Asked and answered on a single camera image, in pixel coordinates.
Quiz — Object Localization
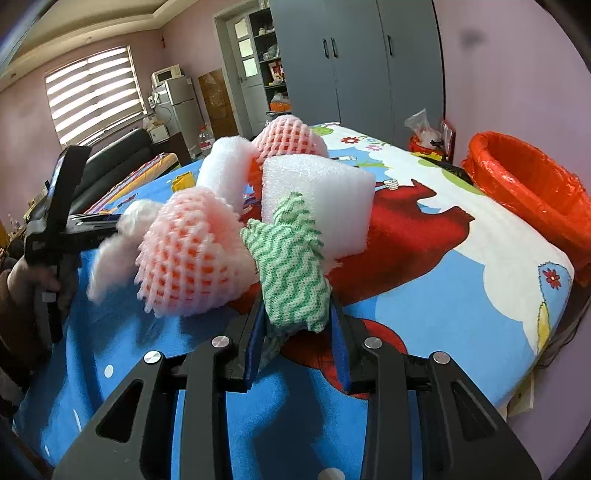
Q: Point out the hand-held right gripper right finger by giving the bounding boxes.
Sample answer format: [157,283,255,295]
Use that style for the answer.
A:
[329,295,542,480]

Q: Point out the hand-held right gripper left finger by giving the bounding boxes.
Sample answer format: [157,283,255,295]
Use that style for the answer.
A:
[52,293,269,480]

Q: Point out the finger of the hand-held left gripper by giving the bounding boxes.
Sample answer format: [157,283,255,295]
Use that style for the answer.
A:
[69,212,121,232]
[48,145,93,222]

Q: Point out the white tissue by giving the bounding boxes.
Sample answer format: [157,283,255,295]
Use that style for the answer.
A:
[87,198,160,305]

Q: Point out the green white striped cloth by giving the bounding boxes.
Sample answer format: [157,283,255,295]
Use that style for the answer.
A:
[240,193,333,363]

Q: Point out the pink foam fruit net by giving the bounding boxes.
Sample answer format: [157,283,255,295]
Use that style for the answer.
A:
[252,115,329,162]
[136,188,259,319]

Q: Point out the white foam sheet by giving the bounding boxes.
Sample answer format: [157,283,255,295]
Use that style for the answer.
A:
[196,137,262,217]

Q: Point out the bin with red bag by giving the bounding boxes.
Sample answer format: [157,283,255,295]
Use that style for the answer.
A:
[462,131,591,268]

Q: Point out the person's left forearm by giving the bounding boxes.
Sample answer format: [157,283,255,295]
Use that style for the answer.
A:
[0,268,47,416]

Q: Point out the person's left hand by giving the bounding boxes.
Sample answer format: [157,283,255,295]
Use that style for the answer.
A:
[9,256,63,296]

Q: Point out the black leather sofa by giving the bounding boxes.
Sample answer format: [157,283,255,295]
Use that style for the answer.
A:
[69,128,153,208]

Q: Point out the striped sofa cushion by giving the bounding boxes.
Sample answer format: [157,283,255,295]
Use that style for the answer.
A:
[88,152,178,213]

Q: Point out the striped window blind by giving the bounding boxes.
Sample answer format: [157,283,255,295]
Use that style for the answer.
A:
[45,45,144,146]

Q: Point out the printed cartoon blanket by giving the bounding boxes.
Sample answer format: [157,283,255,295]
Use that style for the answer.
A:
[14,122,575,480]

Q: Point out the silver fridge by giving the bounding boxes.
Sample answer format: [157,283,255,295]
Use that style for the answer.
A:
[154,76,204,155]

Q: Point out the white microwave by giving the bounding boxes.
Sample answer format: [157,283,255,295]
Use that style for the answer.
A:
[151,65,182,86]

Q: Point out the white foam block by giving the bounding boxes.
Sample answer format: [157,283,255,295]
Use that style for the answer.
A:
[261,156,377,259]

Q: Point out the brown wooden board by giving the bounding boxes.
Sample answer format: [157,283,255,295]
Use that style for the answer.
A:
[198,68,238,137]

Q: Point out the white door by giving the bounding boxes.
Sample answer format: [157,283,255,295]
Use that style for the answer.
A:
[231,14,266,139]

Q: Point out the open storage shelf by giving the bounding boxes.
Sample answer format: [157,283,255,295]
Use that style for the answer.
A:
[249,7,291,116]

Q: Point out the clear plastic bag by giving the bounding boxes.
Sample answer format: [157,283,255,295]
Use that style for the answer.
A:
[405,109,444,148]

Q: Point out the red bag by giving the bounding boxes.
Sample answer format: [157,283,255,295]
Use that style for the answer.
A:
[409,119,458,162]

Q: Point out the blue wardrobe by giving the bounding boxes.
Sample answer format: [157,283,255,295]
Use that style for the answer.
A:
[269,0,446,148]

